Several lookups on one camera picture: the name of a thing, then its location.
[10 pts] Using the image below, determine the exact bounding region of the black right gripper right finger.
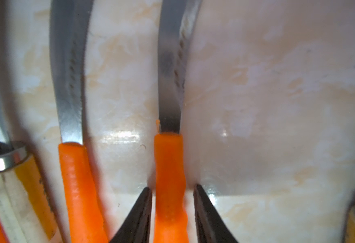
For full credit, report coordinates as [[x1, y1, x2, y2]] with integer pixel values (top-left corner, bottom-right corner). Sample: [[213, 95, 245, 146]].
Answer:
[[193, 184, 238, 243]]

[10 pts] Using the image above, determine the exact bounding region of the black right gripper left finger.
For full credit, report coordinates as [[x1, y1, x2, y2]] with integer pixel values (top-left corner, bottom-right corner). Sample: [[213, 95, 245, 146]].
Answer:
[[110, 187, 152, 243]]

